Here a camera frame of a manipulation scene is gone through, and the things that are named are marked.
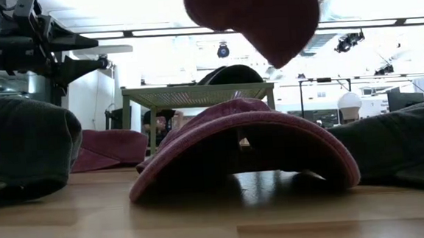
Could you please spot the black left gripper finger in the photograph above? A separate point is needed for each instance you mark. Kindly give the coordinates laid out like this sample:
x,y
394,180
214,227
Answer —
x,y
67,39
72,70

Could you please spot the maroon baseball cap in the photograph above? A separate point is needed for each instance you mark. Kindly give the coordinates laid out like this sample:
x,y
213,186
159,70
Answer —
x,y
198,129
257,16
114,147

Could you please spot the dark grey baseball cap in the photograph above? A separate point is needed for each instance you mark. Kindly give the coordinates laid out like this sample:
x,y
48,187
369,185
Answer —
x,y
401,140
231,75
22,145

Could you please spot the black ceiling spotlight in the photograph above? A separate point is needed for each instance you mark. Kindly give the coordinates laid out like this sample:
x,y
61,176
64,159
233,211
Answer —
x,y
223,52
104,62

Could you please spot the black monitor on stand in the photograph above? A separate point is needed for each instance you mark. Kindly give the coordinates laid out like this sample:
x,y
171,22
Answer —
x,y
114,119

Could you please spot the person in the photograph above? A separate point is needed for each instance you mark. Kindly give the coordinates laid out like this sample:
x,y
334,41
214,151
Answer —
x,y
164,118

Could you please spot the green perforated metal shelf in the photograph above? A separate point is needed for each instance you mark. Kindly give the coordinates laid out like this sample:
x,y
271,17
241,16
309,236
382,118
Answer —
x,y
196,96

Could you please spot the black track spotlight cluster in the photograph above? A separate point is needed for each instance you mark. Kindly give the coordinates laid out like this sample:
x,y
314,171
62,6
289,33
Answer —
x,y
344,44
384,70

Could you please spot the white bulb table lamp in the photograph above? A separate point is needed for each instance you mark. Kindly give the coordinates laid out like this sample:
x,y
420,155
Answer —
x,y
350,105

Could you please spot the long ceiling light bar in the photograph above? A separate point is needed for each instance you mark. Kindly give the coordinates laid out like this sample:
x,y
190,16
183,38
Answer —
x,y
357,23

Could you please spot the black background monitor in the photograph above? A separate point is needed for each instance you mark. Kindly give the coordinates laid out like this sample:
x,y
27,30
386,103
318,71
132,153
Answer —
x,y
404,101

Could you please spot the silver ventilation duct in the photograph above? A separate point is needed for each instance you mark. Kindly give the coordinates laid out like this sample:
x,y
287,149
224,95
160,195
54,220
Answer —
x,y
318,42

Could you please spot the black metal frame stand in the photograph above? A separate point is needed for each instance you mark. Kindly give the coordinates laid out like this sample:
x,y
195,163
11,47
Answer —
x,y
324,79

